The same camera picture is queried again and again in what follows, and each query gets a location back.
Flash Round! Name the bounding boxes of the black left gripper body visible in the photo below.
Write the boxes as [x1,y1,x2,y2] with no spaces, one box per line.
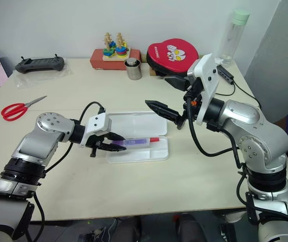
[85,133,111,158]

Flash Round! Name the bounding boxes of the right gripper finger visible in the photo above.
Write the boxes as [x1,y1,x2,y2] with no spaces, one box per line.
[145,99,185,130]
[164,76,188,92]

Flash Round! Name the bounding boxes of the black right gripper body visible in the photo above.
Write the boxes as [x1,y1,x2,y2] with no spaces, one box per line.
[183,76,203,122]

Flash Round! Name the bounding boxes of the purple marker with red cap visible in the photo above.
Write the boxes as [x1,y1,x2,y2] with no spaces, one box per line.
[112,136,161,148]

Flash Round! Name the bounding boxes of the white plastic pencil case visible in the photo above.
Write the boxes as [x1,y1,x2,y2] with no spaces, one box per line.
[105,111,170,164]

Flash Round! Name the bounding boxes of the red heart-shaped case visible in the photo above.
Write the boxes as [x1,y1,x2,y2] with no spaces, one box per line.
[146,38,200,79]

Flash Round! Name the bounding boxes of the black USB hub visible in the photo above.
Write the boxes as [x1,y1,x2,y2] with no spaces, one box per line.
[216,64,235,85]

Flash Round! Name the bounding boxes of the metal cup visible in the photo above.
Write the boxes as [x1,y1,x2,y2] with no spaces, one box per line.
[123,57,142,81]

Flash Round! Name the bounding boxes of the clear bottle with green lid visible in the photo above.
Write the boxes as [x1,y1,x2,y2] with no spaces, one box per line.
[219,9,251,66]

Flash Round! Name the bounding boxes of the wooden colourful stacking toy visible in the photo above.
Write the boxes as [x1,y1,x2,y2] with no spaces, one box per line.
[101,31,132,62]

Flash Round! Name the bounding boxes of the red cardboard box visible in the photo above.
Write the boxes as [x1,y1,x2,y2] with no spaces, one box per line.
[90,48,142,71]

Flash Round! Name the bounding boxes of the clear plastic bag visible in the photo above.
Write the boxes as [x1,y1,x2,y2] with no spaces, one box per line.
[14,58,73,90]

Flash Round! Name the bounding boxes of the black handheld controller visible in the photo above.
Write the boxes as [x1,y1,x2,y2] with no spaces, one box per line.
[15,55,65,75]

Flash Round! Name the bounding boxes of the dark rounded shape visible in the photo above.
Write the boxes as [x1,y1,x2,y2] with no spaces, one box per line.
[173,212,205,242]

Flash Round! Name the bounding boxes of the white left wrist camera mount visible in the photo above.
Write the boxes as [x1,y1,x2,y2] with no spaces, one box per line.
[79,113,113,147]

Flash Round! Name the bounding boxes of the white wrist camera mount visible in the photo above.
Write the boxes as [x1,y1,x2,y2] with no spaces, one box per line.
[79,113,113,147]
[187,53,221,126]

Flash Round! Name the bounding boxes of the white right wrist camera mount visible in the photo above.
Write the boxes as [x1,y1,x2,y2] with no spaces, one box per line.
[187,53,221,126]

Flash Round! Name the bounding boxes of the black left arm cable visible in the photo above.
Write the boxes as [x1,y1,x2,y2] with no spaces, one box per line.
[24,101,106,242]

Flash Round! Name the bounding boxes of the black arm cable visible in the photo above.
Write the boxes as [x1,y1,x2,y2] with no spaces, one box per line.
[24,101,106,242]
[185,97,258,225]

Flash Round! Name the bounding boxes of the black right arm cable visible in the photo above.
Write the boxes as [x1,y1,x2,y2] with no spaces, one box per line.
[185,97,258,225]

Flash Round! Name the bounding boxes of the black hub cable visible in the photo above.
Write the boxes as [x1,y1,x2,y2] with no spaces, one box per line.
[217,81,262,108]

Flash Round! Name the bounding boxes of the red-handled scissors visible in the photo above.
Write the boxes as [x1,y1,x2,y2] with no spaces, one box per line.
[1,95,48,122]

